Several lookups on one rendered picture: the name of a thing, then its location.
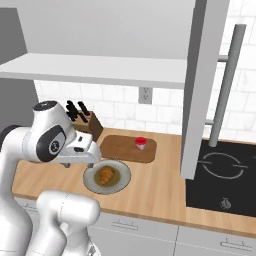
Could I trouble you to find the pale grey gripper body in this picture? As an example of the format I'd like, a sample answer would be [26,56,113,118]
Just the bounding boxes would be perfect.
[53,141,103,166]

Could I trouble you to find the brown croissant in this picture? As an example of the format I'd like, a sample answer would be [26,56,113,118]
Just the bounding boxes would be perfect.
[98,165,116,186]

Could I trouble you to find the wooden cutting board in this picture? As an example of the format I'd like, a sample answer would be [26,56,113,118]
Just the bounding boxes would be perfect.
[98,134,158,164]

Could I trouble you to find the red lidded jam jar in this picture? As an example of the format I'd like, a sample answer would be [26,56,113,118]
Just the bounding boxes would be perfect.
[134,136,148,151]

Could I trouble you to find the grey tall cabinet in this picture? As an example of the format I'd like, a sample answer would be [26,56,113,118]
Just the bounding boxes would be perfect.
[0,7,40,135]

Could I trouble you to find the white cabinet door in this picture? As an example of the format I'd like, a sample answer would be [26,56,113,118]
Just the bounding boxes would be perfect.
[179,0,231,181]

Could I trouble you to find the grey round plate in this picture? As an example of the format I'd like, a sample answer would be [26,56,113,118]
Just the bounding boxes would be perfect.
[82,158,132,196]

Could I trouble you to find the wooden knife block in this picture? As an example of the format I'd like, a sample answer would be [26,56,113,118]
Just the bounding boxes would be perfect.
[71,110,105,143]

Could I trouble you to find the wide grey drawer front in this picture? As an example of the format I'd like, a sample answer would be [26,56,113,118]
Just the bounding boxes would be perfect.
[87,211,181,256]

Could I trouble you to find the black hob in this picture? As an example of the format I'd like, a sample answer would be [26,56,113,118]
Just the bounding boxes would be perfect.
[185,137,256,219]

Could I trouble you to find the grey hob knob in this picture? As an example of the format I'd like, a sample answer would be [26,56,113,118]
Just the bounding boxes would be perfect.
[219,197,233,211]

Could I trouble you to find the black knife handle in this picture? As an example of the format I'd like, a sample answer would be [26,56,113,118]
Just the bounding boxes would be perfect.
[77,101,91,116]
[70,109,83,123]
[65,99,78,117]

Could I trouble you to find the grey drawer handle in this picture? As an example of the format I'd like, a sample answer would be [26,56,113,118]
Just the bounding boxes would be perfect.
[19,201,38,212]
[110,219,140,232]
[219,237,253,252]

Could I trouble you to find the grey wall socket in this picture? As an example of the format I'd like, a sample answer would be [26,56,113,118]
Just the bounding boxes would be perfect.
[138,86,154,105]

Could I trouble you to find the white wall cabinet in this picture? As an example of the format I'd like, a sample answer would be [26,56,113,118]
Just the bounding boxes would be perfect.
[0,0,198,90]

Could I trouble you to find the grey cabinet door handle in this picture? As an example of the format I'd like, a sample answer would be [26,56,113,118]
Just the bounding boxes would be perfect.
[204,23,248,149]

